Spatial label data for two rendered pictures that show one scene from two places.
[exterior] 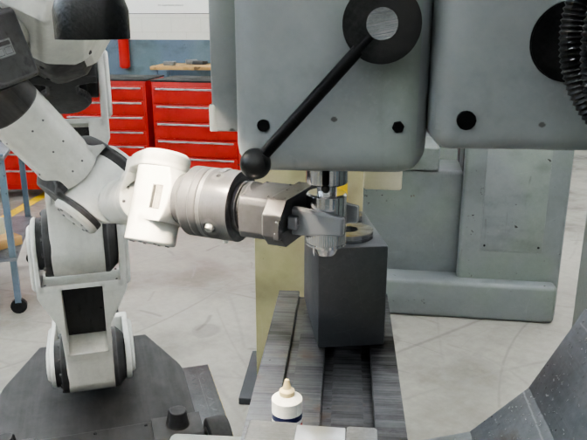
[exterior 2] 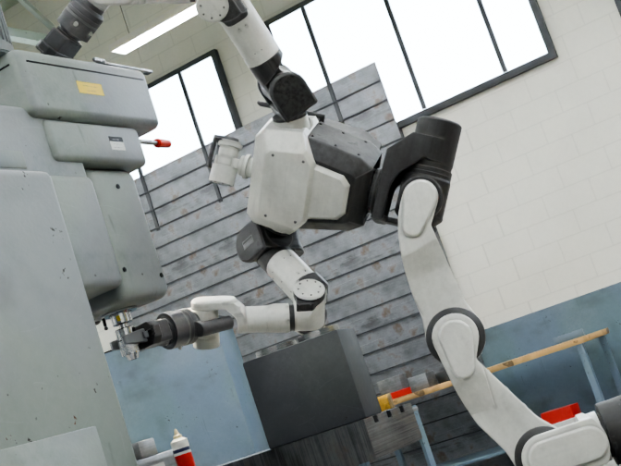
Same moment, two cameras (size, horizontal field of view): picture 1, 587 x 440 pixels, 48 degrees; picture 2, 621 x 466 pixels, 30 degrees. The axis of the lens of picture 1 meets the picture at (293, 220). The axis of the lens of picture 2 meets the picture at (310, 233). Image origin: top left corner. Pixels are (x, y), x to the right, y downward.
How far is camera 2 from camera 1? 3.23 m
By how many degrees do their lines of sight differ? 114
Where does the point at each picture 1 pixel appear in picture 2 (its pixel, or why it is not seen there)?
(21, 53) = (256, 240)
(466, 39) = not seen: hidden behind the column
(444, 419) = not seen: outside the picture
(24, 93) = (264, 260)
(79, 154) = (288, 288)
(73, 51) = (282, 226)
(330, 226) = (115, 346)
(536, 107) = not seen: hidden behind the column
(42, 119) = (272, 271)
